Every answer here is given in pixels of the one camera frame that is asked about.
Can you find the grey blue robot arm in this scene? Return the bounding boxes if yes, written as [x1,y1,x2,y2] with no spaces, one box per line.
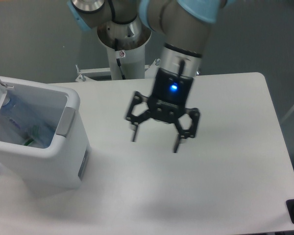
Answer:
[67,0,229,151]

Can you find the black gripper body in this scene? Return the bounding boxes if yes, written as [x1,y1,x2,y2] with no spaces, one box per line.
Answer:
[147,68,195,123]

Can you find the white trash can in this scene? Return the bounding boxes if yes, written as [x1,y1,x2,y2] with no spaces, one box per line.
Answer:
[0,77,90,188]

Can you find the white pedestal base frame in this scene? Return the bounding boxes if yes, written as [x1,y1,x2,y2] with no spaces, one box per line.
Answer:
[74,58,201,83]

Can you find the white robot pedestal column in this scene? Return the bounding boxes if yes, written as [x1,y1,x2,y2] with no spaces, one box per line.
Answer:
[106,46,145,80]

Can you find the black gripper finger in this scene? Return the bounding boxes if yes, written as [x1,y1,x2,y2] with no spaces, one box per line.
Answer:
[173,108,200,153]
[125,91,150,142]

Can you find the white plastic packaging bag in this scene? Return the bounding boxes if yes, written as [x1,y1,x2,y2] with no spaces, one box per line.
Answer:
[20,136,52,149]

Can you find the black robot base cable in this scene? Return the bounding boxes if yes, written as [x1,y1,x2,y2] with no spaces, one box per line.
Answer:
[114,38,126,80]

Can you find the crushed clear plastic bottle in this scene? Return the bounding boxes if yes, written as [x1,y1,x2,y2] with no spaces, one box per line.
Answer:
[0,95,55,138]

